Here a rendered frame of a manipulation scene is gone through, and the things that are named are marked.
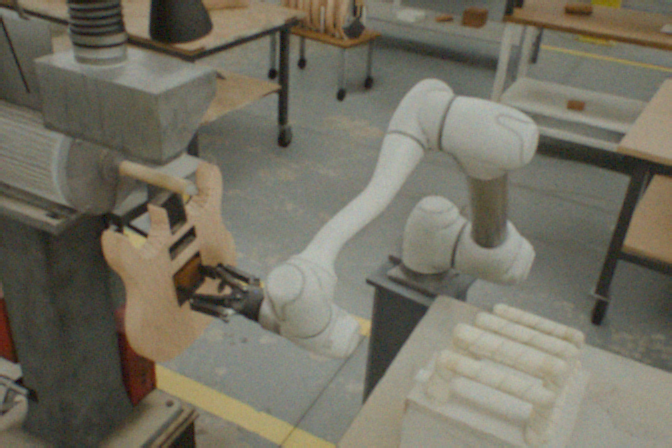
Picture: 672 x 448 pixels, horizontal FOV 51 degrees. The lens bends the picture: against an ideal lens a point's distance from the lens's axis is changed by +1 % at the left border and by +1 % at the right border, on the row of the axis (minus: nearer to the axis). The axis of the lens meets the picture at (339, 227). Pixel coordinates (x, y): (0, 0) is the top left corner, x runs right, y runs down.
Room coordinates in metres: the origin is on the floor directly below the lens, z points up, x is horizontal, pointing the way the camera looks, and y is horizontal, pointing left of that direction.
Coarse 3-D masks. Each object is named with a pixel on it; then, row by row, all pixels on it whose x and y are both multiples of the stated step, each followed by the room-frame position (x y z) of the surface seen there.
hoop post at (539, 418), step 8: (536, 408) 0.81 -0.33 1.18; (544, 408) 0.80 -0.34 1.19; (552, 408) 0.81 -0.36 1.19; (536, 416) 0.81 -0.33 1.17; (544, 416) 0.80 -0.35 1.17; (528, 424) 0.82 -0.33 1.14; (536, 424) 0.81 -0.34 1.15; (544, 424) 0.80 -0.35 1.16; (528, 432) 0.81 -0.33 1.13; (536, 432) 0.80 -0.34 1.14; (544, 432) 0.81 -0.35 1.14; (528, 440) 0.81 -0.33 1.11; (536, 440) 0.80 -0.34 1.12
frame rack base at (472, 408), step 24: (432, 360) 1.00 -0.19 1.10; (456, 384) 0.94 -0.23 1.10; (480, 384) 0.94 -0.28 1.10; (408, 408) 0.89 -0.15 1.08; (432, 408) 0.87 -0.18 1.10; (456, 408) 0.88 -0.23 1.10; (480, 408) 0.88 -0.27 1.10; (504, 408) 0.89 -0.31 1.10; (528, 408) 0.89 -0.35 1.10; (576, 408) 0.90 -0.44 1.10; (408, 432) 0.89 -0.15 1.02; (432, 432) 0.87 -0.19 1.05; (456, 432) 0.85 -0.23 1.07; (480, 432) 0.83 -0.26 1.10; (504, 432) 0.83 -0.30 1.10
